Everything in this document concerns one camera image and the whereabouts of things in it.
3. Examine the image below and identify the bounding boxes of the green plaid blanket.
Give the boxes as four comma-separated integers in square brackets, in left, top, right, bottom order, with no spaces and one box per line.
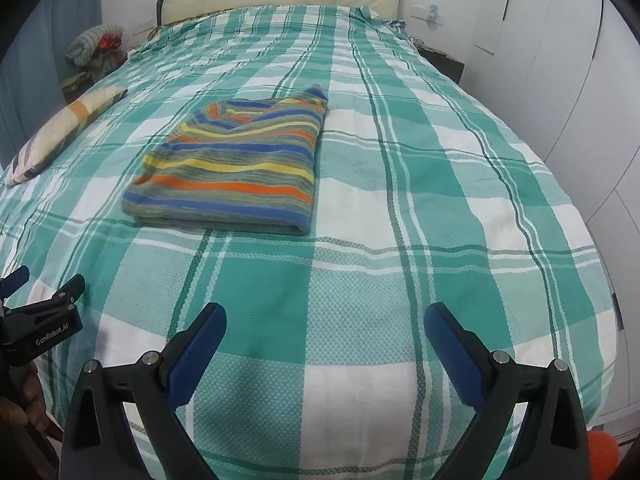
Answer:
[0,4,623,480]

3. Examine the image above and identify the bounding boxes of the striped cream pillow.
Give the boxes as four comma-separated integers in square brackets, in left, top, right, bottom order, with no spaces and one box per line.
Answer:
[4,85,129,187]

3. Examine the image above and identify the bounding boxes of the blue wall hook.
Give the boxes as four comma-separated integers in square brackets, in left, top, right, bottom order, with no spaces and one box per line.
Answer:
[412,4,446,26]

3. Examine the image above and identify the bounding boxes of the person's left hand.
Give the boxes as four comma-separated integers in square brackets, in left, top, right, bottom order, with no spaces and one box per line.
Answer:
[0,364,47,431]

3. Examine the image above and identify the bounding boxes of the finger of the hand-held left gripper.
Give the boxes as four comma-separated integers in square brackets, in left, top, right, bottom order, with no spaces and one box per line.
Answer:
[0,266,31,299]
[7,274,86,318]

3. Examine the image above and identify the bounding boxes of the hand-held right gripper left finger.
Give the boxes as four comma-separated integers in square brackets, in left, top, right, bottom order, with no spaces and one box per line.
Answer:
[60,303,228,480]

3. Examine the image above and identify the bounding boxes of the pile of clothes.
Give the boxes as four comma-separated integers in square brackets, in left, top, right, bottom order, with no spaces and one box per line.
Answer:
[61,24,128,103]

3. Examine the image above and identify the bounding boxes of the white wardrobe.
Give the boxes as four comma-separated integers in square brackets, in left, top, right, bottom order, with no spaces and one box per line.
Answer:
[470,0,640,441]

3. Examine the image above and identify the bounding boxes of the blue checked cloth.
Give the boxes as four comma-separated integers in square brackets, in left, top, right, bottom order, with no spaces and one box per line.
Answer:
[382,17,418,43]

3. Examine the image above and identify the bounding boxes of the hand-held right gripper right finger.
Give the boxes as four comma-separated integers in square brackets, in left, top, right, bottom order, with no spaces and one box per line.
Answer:
[423,302,591,480]

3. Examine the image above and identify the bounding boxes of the grey blue curtain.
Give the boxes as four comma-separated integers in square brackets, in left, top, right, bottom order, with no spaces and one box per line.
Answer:
[0,0,104,171]

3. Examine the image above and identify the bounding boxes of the striped knit sweater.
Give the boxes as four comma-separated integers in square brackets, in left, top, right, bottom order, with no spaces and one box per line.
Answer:
[121,84,329,237]

